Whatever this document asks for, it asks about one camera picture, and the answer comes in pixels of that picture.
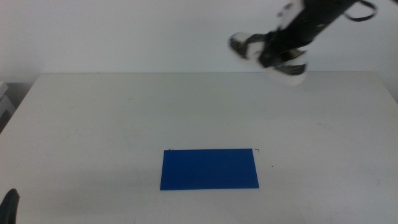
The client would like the black and white shoe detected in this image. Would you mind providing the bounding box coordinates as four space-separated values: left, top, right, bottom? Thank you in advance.
228 30 309 86

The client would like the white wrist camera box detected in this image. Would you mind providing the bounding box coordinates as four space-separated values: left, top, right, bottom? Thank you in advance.
277 0 305 31

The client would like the black cable loop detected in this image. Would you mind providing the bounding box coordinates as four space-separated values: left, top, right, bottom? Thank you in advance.
343 0 379 23

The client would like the blue rectangular mat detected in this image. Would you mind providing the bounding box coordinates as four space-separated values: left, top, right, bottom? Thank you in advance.
160 148 260 191

